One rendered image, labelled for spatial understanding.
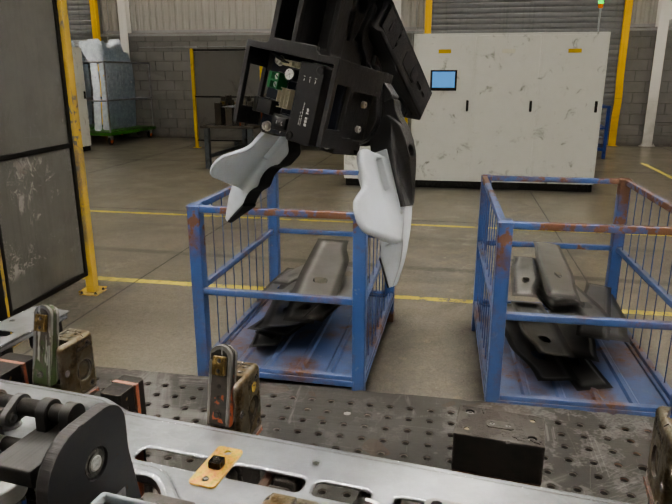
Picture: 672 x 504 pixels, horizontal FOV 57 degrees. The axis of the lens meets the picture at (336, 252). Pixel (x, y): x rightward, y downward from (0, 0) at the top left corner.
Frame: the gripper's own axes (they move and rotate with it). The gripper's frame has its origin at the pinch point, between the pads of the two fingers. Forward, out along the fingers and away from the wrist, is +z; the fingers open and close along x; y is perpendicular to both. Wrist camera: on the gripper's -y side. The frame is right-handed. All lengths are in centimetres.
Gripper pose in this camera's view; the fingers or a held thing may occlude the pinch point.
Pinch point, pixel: (309, 253)
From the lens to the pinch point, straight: 46.4
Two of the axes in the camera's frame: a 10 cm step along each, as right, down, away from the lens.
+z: -2.3, 9.4, 2.5
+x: 8.2, 3.2, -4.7
